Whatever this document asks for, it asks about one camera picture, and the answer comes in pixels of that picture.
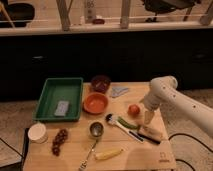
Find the metal measuring cup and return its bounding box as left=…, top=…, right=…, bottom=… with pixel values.
left=78, top=122, right=104, bottom=171

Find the black chair left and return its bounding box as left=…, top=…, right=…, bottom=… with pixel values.
left=0, top=0, right=35, bottom=28

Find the red apple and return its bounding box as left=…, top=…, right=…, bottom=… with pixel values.
left=128, top=104, right=140, bottom=117

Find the bunch of red grapes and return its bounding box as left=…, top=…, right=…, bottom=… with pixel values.
left=52, top=129, right=68, bottom=156

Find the yellow corn cob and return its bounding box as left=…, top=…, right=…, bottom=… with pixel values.
left=94, top=149, right=123, bottom=160

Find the dark red bowl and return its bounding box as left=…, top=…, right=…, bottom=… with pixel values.
left=91, top=75, right=111, bottom=93

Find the black office chair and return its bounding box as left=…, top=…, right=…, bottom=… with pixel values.
left=141, top=0, right=201, bottom=22

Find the green chili pepper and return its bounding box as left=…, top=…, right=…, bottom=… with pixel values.
left=118, top=117, right=140, bottom=130

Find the dark red shelf object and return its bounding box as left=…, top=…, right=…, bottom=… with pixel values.
left=92, top=19, right=105, bottom=24

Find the green plastic tray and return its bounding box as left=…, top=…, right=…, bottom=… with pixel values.
left=33, top=78, right=83, bottom=122

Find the white black spatula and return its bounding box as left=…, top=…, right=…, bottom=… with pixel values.
left=105, top=114, right=143, bottom=143

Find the black cable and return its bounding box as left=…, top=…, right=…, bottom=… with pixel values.
left=168, top=132, right=213, bottom=171

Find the wooden block brush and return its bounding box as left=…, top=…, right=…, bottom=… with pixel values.
left=138, top=126, right=163, bottom=144

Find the grey sponge block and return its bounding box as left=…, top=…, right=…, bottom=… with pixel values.
left=54, top=101, right=69, bottom=116

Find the orange-red bowl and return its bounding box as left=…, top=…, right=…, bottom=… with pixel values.
left=83, top=92, right=108, bottom=115

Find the grey folded cloth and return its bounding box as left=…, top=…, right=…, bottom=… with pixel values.
left=111, top=86, right=129, bottom=98

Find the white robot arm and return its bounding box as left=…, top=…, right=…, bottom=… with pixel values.
left=142, top=76, right=213, bottom=138

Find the white paper cup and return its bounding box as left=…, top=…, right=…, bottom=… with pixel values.
left=28, top=123, right=48, bottom=143

